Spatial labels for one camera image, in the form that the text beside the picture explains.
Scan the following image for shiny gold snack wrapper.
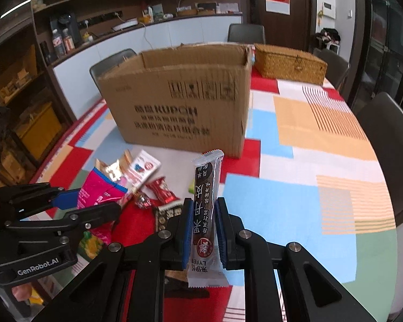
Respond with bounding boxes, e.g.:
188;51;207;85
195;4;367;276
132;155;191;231
102;160;122;182

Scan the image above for brown cardboard box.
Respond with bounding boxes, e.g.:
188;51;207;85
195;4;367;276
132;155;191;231
98;42;252;159

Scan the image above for brown and white snack bar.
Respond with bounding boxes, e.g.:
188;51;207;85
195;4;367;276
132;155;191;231
187;150;229;288

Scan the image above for small red snack packet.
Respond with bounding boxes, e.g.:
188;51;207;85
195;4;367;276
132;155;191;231
145;178;179;206

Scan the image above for person's left hand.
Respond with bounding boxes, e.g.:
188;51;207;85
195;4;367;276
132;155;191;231
14;283;33;305

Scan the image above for dark grey dining chair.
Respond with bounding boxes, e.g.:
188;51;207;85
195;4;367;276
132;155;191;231
89;49;137;101
313;47;350;89
354;92;403;227
228;23;266;45

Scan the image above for brown patterned snack packet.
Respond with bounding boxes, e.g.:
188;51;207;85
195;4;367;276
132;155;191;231
153;201;184;233

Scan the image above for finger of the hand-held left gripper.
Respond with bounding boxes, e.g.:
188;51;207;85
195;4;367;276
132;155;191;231
0;183;82;224
5;202;122;242

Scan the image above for black countertop drink machine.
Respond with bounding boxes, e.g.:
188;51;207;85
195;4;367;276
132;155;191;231
50;12;80;46

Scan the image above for dark wooden door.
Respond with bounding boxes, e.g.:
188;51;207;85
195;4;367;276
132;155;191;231
243;0;315;46

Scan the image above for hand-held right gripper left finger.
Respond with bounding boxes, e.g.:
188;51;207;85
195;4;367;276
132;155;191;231
32;198;193;322

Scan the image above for yellow storage bin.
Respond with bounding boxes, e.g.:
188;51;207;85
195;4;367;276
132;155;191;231
16;102;63;162

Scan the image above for colourful patchwork tablecloth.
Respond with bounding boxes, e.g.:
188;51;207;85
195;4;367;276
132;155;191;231
28;42;398;322

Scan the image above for woven wicker lidded box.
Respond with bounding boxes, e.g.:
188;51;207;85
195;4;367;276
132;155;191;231
254;43;328;85

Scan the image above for black framed glass sliding door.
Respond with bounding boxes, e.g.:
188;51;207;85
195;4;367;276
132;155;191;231
351;0;403;118

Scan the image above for white shoe rack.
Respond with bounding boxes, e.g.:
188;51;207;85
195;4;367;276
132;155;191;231
316;28;342;53

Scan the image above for white red-label snack packet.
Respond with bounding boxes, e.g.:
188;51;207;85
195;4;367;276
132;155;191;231
124;150;162;192

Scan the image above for white lower cabinet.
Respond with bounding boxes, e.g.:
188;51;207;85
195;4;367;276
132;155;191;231
52;14;243;121

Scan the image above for flat white countertop appliance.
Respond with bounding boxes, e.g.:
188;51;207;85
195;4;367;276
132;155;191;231
111;20;139;31

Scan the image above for pink snack packet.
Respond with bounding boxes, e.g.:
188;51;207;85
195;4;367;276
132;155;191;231
77;167;128;246

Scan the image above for tiny red candy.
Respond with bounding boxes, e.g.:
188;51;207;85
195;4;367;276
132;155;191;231
134;191;152;209

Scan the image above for green and yellow snack packet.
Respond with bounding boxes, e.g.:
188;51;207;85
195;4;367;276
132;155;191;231
78;231;105;259

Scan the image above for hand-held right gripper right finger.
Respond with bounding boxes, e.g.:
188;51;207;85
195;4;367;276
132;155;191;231
216;197;377;322

